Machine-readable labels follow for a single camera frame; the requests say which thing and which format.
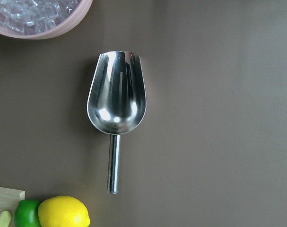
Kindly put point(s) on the steel ice scoop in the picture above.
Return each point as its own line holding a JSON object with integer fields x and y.
{"x": 116, "y": 103}

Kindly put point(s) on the yellow lemon near lime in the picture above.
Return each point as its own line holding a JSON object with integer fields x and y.
{"x": 63, "y": 211}

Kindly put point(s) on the pink bowl of ice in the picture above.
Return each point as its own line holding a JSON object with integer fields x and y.
{"x": 40, "y": 19}

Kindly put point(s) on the green lime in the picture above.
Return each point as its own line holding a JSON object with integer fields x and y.
{"x": 26, "y": 214}

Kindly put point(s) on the bamboo cutting board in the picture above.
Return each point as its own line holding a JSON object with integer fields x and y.
{"x": 9, "y": 200}

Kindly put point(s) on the yellow-green plastic knife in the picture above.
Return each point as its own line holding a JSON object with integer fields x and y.
{"x": 5, "y": 218}

